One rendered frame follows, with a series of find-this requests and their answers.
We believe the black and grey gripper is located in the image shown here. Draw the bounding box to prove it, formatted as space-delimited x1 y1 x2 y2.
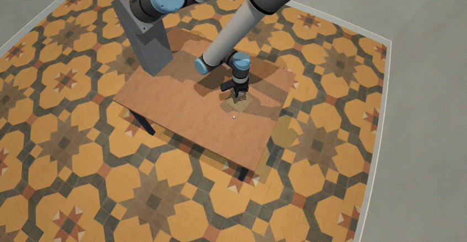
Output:
233 77 249 99

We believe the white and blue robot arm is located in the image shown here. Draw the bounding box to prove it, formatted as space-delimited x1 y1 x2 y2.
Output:
129 0 290 92

